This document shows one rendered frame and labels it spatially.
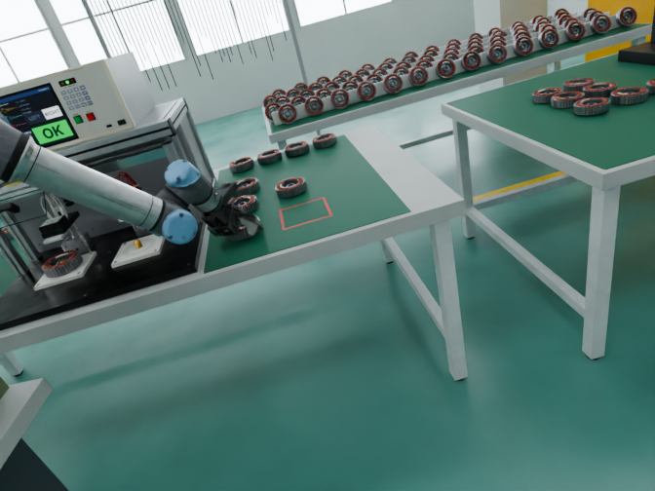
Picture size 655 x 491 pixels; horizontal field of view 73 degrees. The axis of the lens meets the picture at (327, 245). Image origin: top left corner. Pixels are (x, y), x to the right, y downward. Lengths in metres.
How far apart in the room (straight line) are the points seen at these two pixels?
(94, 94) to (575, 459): 1.79
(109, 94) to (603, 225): 1.52
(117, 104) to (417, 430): 1.43
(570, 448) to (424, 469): 0.44
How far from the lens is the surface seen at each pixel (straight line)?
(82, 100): 1.56
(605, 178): 1.41
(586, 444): 1.65
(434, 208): 1.28
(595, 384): 1.80
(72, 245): 1.73
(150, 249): 1.48
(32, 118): 1.62
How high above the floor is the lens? 1.33
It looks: 29 degrees down
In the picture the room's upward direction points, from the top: 15 degrees counter-clockwise
